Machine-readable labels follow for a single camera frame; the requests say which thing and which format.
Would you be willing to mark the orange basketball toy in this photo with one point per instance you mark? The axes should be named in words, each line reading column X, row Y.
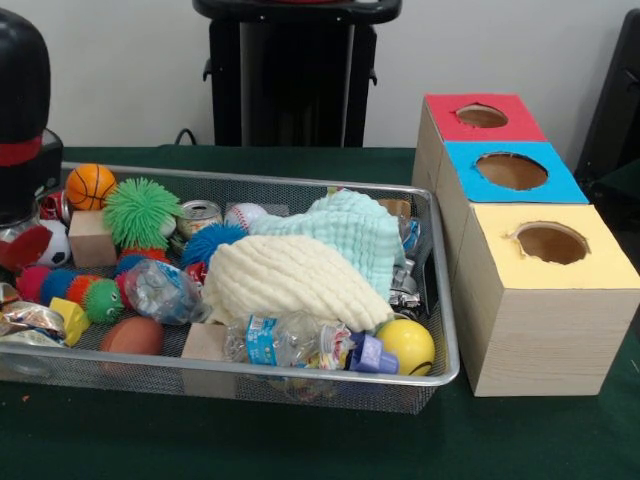
column 90, row 186

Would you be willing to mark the silver drink can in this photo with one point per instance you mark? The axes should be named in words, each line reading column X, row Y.
column 200, row 217

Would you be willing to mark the mint waffle cloth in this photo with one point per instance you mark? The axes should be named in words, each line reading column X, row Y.
column 350, row 230

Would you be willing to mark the multicolour spiky caterpillar toy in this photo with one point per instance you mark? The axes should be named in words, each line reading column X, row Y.
column 60, row 287

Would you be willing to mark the cream waffle cloth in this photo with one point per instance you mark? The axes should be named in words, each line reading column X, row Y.
column 290, row 280

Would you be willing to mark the yellow plastic block toy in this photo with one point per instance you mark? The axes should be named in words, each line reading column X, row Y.
column 70, row 320

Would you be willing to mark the black white soccer ball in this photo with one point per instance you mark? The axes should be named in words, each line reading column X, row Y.
column 57, row 245

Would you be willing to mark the red drink can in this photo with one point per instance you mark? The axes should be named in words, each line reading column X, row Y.
column 56, row 206

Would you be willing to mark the blue spiky ball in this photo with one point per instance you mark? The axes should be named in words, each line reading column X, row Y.
column 210, row 242

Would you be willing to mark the wooden three-hole box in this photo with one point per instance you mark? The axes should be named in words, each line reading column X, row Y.
column 550, row 340

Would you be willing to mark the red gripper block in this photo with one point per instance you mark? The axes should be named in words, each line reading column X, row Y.
column 25, row 247

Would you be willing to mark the purple plastic toy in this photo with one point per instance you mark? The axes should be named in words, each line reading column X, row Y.
column 372, row 355

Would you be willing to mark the black stand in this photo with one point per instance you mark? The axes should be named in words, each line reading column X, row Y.
column 615, row 125

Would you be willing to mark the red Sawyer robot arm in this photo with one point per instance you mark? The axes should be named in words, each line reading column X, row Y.
column 20, row 75

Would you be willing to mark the silver metallic toy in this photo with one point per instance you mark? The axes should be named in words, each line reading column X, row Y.
column 404, row 295

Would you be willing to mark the white baseball toy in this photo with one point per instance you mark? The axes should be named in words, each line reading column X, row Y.
column 245, row 215

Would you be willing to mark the silver mesh bin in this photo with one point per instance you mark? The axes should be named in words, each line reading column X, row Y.
column 300, row 385

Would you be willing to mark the plain wooden block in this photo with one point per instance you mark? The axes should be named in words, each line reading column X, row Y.
column 92, row 240
column 202, row 342

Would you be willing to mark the crushed clear plastic bottle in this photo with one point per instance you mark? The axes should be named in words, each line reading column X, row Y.
column 280, row 340
column 165, row 292

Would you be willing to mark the green spiky ball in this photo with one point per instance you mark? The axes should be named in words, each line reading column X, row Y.
column 142, row 212

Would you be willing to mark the dark green tablecloth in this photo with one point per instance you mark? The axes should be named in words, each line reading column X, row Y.
column 300, row 445

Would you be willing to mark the brown football toy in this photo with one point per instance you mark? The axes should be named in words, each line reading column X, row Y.
column 132, row 336

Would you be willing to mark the yellow smiley ball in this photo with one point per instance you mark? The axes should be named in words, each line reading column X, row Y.
column 407, row 345

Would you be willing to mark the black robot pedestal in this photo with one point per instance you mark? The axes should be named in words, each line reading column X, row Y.
column 295, row 75

